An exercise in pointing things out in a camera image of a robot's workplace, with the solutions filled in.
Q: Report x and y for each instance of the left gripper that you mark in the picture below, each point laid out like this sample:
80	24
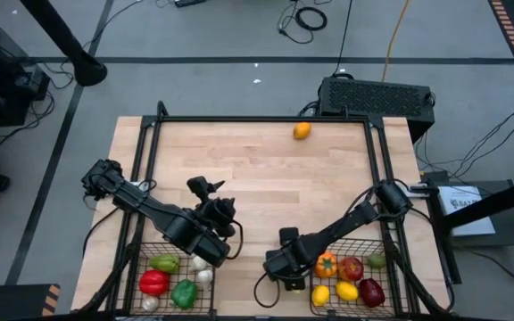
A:
220	218

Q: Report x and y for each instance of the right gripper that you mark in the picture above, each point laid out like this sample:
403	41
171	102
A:
288	265

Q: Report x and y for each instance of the orange fruit green calyx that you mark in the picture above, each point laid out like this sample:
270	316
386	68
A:
326	265

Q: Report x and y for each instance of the yellow lemon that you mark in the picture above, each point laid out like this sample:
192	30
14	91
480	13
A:
347	290
320	295

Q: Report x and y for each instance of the dark red apple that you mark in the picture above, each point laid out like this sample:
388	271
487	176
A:
371	293

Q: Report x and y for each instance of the small dull green lime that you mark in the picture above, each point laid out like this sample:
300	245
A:
376	261

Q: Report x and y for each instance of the light green bell pepper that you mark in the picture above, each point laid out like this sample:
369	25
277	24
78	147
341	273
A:
164	264

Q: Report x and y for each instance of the orange mandarin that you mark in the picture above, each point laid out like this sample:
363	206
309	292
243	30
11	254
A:
302	130

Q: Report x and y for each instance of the dark green bell pepper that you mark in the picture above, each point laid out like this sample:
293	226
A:
184	294

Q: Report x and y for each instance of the red bell pepper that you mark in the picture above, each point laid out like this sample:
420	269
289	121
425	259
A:
154	283

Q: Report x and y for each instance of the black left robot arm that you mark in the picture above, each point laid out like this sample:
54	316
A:
150	207

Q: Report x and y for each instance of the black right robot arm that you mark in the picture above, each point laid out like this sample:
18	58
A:
350	223

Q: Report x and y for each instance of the black computer case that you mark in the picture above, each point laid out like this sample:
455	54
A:
373	100

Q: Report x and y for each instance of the white printed box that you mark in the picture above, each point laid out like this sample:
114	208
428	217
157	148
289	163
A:
466	214

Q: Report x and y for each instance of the black power strip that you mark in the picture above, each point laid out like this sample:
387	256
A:
190	2

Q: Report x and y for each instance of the black pole stand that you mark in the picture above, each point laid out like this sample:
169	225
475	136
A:
67	44

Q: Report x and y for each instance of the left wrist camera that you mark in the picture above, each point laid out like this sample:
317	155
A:
198	186

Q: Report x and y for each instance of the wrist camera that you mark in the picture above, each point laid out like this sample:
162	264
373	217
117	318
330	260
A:
198	186
289	235

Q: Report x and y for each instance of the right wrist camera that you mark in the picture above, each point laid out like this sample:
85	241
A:
289	235

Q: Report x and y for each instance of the black metal table frame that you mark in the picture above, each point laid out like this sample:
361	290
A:
261	119

